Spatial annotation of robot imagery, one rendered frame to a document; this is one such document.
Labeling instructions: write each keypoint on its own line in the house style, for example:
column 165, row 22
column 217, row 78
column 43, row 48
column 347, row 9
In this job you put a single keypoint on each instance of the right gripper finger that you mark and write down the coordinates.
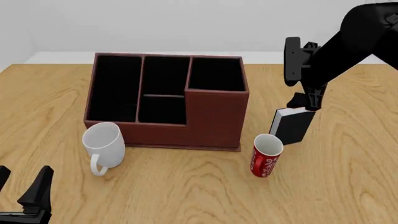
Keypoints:
column 297, row 100
column 314, row 101

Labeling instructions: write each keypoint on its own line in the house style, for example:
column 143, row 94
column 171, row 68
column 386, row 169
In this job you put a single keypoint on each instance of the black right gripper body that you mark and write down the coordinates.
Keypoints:
column 314, row 86

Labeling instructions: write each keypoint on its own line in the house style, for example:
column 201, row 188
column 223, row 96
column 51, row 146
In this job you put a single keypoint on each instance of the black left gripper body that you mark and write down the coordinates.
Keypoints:
column 25, row 217

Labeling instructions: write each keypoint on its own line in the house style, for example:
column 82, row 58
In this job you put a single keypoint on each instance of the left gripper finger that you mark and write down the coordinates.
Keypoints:
column 3, row 177
column 35, row 193

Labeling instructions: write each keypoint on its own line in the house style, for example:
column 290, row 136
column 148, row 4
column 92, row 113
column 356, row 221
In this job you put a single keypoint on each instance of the black book with white pages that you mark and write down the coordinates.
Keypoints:
column 292, row 127

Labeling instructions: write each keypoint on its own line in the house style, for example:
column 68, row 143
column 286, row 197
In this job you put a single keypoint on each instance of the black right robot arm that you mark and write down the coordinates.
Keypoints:
column 351, row 46

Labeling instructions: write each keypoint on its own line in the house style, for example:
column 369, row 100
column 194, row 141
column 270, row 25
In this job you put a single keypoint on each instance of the red-brown desk caddy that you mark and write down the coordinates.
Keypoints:
column 214, row 116

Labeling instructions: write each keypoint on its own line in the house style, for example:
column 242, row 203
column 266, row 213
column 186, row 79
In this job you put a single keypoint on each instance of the black plate on short stalk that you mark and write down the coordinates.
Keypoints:
column 292, row 60

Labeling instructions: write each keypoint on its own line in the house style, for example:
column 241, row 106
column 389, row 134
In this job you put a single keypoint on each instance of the red mug with white pattern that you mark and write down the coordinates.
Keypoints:
column 268, row 164

